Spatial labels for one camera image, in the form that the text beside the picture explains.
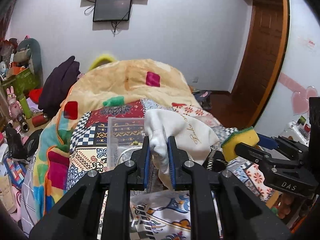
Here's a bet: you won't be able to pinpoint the yellow green sponge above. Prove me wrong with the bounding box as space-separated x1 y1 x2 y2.
221 127 259 162

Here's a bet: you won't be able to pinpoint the white drawstring pouch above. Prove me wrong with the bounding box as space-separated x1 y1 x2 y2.
144 109 219 189

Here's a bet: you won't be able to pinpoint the clear plastic storage bin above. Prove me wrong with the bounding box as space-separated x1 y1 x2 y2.
107 117 145 170

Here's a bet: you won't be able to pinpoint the black hat silver chains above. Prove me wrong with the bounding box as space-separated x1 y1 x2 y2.
202 147 228 173

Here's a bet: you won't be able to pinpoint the patchwork patterned bedspread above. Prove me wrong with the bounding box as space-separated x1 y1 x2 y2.
64 98 278 240

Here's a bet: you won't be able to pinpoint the grey backpack on floor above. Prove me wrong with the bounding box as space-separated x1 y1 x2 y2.
192 89 212 111

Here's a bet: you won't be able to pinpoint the beige fleece blanket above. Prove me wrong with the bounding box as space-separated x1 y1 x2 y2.
33 59 197 219

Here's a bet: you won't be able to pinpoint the yellow fuzzy hat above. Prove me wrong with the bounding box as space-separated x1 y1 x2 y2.
88 54 116 71

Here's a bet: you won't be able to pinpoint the dark purple jacket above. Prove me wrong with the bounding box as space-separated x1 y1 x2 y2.
38 56 80 119

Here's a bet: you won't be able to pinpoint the brown wooden door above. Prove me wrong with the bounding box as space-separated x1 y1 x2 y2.
231 0 289 128

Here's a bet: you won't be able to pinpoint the green bottle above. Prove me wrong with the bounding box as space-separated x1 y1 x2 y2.
19 94 32 119

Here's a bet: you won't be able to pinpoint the pink rabbit toy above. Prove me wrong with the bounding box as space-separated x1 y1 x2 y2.
7 86 22 120

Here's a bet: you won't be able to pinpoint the green cardboard box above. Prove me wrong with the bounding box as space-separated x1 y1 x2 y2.
2 68 40 96

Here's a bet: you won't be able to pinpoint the grey green plush toy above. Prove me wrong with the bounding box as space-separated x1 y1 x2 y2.
14 38 42 75

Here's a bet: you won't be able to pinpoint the wall power socket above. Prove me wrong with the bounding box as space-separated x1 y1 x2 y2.
192 76 199 83

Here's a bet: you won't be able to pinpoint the small wall monitor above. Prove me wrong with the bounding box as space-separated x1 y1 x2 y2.
93 0 132 22

